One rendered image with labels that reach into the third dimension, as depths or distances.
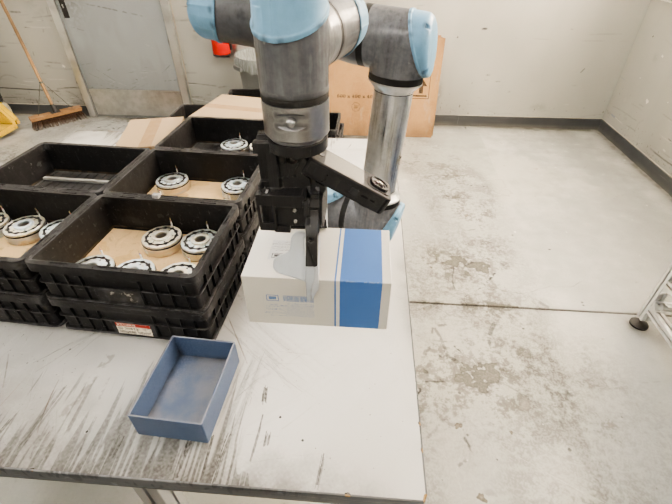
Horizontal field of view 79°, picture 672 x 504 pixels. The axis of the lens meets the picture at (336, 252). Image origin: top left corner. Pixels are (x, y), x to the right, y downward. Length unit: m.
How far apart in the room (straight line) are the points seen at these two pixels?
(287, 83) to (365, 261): 0.26
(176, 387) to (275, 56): 0.77
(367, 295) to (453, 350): 1.45
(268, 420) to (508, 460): 1.06
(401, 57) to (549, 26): 3.44
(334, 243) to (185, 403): 0.54
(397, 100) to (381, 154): 0.12
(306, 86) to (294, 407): 0.68
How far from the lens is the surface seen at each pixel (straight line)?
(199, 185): 1.45
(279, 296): 0.57
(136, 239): 1.25
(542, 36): 4.27
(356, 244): 0.60
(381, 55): 0.89
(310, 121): 0.46
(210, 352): 1.03
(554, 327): 2.25
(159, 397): 1.02
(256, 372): 1.00
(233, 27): 0.58
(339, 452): 0.89
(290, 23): 0.43
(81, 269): 1.04
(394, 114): 0.93
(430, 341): 1.99
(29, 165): 1.70
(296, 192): 0.50
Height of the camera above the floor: 1.50
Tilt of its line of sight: 38 degrees down
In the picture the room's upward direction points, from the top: straight up
